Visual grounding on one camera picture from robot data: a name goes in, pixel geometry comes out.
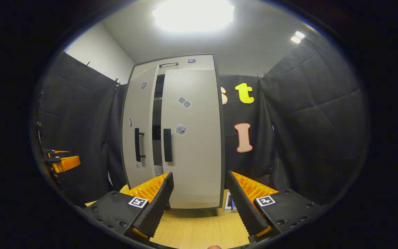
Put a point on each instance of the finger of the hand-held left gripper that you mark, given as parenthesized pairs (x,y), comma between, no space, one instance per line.
(50,152)
(66,163)

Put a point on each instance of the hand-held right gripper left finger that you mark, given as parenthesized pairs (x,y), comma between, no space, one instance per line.
(157,211)

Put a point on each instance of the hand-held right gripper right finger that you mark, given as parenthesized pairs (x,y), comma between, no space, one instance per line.
(244,207)

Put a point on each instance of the white cabinet door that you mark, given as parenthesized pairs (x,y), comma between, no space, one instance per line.
(195,155)
(140,103)

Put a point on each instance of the white shoe cabinet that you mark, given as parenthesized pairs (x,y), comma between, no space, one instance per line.
(157,103)

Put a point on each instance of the white cabinet drawer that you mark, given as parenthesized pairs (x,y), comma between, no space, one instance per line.
(202,64)

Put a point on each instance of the blue book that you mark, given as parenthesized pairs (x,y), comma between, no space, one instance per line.
(234,202)

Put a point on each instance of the white book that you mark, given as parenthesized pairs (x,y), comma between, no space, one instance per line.
(227,202)

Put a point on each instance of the black backdrop cloth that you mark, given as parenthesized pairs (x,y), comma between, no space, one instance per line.
(263,138)
(316,131)
(81,121)

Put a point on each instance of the small ceiling light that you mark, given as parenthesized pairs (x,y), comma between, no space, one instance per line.
(297,37)

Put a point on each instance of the large ceiling light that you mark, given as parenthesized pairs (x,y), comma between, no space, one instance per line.
(193,15)

